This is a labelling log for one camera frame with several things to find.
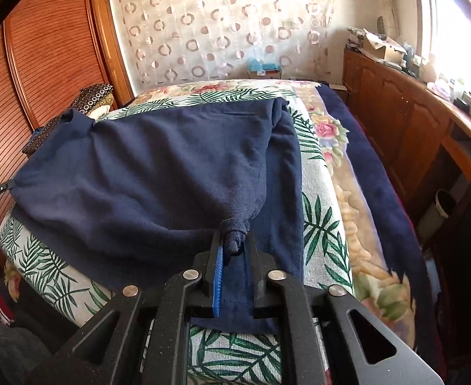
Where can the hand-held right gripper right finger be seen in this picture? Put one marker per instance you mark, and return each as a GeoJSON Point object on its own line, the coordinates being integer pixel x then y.
{"type": "Point", "coordinates": [257, 276]}

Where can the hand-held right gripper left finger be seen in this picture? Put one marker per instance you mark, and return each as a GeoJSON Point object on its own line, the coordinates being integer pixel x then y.
{"type": "Point", "coordinates": [218, 280]}

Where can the navy printed t-shirt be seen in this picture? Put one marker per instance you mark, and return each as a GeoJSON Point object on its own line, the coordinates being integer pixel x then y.
{"type": "Point", "coordinates": [139, 168]}

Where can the floral bedspread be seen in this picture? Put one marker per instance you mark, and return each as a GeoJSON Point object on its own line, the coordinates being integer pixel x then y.
{"type": "Point", "coordinates": [323, 208]}

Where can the black circle-patterned pillow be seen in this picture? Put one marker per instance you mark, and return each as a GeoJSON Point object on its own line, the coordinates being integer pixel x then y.
{"type": "Point", "coordinates": [95, 96]}

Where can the dark blue blanket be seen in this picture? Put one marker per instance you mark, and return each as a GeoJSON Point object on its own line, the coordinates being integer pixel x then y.
{"type": "Point", "coordinates": [379, 176]}

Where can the wooden slatted wardrobe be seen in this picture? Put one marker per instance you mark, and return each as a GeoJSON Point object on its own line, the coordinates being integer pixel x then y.
{"type": "Point", "coordinates": [47, 48]}

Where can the grey trash bin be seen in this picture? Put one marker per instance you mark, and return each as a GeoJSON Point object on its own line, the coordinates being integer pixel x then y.
{"type": "Point", "coordinates": [435, 216]}

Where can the small cardboard box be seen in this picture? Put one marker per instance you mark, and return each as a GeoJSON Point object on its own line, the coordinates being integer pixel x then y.
{"type": "Point", "coordinates": [264, 75]}

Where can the wooden sideboard cabinet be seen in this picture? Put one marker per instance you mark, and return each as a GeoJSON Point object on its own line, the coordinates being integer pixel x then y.
{"type": "Point", "coordinates": [395, 108]}

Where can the sheer circle-patterned curtain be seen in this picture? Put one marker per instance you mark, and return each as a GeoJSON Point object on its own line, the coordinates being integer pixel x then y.
{"type": "Point", "coordinates": [219, 28]}

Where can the white plastic bag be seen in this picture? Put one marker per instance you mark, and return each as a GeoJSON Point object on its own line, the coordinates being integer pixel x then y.
{"type": "Point", "coordinates": [439, 89]}

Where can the open cardboard box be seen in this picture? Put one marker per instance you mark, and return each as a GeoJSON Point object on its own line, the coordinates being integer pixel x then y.
{"type": "Point", "coordinates": [383, 46]}

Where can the small black box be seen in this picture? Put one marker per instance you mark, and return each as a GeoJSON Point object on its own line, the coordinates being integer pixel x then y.
{"type": "Point", "coordinates": [462, 105]}

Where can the beige bottle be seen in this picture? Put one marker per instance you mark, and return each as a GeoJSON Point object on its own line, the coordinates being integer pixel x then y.
{"type": "Point", "coordinates": [428, 70]}

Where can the green capped bottle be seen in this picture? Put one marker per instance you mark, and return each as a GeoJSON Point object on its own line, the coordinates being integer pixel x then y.
{"type": "Point", "coordinates": [457, 88]}

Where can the tied pale window curtain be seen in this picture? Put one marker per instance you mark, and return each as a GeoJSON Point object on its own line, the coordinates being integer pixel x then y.
{"type": "Point", "coordinates": [381, 0]}

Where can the wooden framed window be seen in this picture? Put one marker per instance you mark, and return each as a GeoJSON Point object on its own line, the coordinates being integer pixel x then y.
{"type": "Point", "coordinates": [455, 28]}

